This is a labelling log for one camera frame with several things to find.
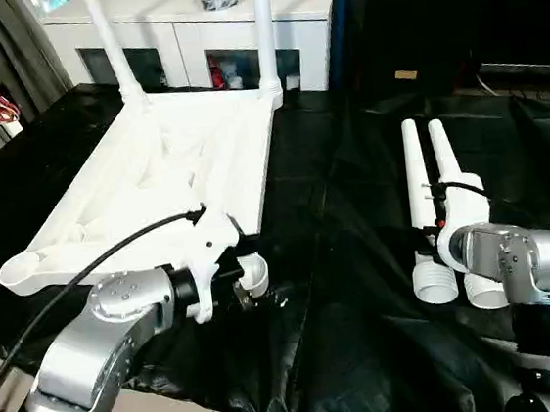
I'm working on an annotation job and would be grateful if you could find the white plastic table leg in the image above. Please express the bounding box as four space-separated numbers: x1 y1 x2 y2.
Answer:
81 0 151 115
251 0 285 100
397 115 463 307
428 114 511 315

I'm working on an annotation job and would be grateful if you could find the white plastic table top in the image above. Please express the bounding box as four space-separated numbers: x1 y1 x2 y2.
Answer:
0 75 304 326

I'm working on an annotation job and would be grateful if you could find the black plastic mat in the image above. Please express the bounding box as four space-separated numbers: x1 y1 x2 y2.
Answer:
0 34 550 412

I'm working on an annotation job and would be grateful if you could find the white cabinet with glass doors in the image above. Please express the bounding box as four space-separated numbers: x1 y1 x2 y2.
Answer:
37 0 352 120

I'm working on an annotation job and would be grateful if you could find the grey curtain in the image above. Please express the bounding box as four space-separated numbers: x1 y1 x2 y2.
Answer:
0 0 79 119

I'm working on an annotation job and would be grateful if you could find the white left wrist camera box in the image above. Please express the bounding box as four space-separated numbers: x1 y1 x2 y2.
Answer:
172 204 249 327

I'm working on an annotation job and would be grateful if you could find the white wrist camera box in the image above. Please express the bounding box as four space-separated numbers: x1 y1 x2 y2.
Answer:
432 171 494 249
172 204 249 327

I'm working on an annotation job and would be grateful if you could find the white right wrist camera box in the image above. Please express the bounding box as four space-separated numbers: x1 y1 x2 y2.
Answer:
432 171 494 249

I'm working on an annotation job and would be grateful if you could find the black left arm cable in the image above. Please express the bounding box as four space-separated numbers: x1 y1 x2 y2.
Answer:
0 208 226 412

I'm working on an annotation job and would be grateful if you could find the black horizontal rail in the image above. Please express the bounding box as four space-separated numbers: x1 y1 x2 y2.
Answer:
477 56 550 87

